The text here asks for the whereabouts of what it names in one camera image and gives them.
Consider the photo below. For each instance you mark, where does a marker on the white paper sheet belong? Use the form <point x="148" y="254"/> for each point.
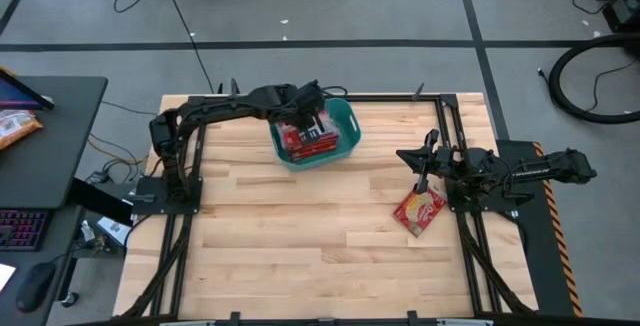
<point x="4" y="275"/>

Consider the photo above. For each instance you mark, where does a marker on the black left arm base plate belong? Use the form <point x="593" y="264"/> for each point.
<point x="150" y="205"/>

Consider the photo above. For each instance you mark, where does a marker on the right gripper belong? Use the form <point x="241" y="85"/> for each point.
<point x="440" y="163"/>

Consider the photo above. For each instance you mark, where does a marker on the black equipment case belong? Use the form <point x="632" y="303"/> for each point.
<point x="622" y="1"/>

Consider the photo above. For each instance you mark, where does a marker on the black frame clamp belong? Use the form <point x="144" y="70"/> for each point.
<point x="418" y="92"/>
<point x="234" y="88"/>
<point x="234" y="317"/>
<point x="412" y="317"/>

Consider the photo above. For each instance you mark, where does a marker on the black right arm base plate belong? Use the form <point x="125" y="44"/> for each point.
<point x="465" y="201"/>

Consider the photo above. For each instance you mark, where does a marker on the black platform with hazard stripes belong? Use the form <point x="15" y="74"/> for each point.
<point x="540" y="246"/>

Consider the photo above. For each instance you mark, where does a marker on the black keyboard with red backlight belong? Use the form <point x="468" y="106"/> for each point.
<point x="22" y="229"/>

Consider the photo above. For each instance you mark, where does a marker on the red Orville popcorn bag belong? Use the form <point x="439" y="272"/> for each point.
<point x="287" y="137"/>
<point x="330" y="122"/>
<point x="419" y="212"/>
<point x="314" y="151"/>

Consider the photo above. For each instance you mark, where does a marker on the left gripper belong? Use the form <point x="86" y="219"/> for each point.
<point x="306" y="100"/>

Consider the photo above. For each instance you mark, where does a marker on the orange snack bag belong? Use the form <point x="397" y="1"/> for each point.
<point x="15" y="127"/>

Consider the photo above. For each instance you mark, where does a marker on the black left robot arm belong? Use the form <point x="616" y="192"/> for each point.
<point x="220" y="106"/>

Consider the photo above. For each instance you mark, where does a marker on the teal plastic basket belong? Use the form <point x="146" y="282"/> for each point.
<point x="351" y="138"/>

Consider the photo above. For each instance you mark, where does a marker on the black desk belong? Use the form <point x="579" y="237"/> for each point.
<point x="45" y="166"/>

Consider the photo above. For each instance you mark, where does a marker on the white box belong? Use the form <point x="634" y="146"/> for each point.
<point x="114" y="230"/>

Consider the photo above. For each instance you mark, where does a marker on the computer monitor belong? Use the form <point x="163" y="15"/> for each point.
<point x="17" y="95"/>

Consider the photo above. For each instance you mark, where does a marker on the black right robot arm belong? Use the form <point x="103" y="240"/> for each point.
<point x="550" y="168"/>

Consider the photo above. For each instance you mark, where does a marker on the black computer mouse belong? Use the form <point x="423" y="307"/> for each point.
<point x="35" y="287"/>

